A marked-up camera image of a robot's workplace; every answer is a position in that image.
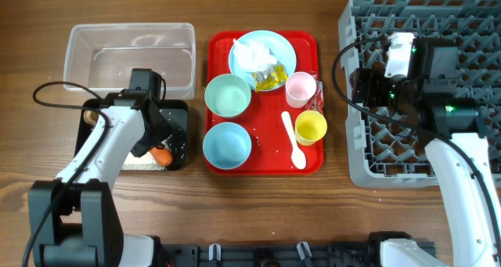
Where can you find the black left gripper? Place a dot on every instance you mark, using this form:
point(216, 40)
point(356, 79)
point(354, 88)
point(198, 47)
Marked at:
point(155, 133)

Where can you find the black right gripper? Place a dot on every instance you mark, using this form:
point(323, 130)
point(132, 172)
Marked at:
point(375, 78)

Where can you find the orange carrot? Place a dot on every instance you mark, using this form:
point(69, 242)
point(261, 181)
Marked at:
point(162, 156)

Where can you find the white rice pile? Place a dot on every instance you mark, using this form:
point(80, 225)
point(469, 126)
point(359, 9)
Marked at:
point(170, 154)

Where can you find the pink plastic cup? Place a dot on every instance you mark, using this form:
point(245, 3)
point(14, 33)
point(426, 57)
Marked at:
point(300, 88)

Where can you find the light blue bowl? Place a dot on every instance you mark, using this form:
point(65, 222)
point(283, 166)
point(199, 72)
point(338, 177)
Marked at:
point(227, 145)

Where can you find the mint green bowl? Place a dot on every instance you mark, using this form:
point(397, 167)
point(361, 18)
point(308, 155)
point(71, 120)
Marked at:
point(227, 95)

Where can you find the yellow snack wrapper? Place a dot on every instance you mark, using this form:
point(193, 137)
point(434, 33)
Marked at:
point(270, 78)

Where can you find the white tissue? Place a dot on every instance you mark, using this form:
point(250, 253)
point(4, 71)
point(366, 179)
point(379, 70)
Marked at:
point(253, 56)

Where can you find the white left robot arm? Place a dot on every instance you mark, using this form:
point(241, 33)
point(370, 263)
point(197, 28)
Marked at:
point(73, 219)

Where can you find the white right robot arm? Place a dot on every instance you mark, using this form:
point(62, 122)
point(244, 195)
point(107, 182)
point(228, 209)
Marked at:
point(419, 82)

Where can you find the black waste tray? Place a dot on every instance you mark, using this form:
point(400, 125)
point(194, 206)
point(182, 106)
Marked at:
point(176, 113)

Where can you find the red candy wrapper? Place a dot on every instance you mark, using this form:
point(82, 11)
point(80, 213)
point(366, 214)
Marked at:
point(316, 103)

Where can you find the yellow plastic cup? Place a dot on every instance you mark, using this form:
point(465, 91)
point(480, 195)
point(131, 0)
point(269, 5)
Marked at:
point(310, 126)

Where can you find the clear plastic storage bin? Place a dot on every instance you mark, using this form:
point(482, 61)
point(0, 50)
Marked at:
point(102, 56)

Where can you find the cream plastic spoon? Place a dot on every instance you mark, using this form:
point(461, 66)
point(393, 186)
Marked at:
point(297, 156)

